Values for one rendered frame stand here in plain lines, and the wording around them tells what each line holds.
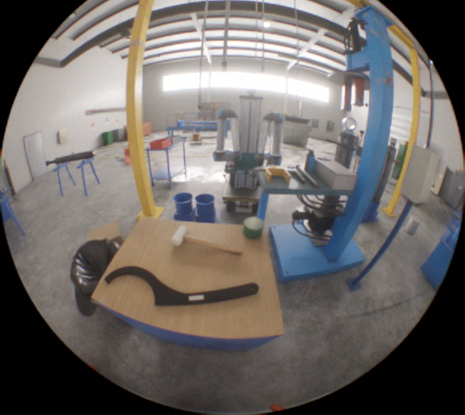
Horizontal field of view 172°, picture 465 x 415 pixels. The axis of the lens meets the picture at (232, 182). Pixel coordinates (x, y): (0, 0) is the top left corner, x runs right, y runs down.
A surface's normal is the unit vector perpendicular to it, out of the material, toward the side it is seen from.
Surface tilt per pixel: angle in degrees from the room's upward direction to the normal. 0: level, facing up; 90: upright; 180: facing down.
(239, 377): 0
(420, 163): 90
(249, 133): 90
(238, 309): 0
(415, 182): 90
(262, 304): 0
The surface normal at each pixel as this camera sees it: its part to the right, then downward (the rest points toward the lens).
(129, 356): 0.04, -0.91
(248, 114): -0.08, 0.42
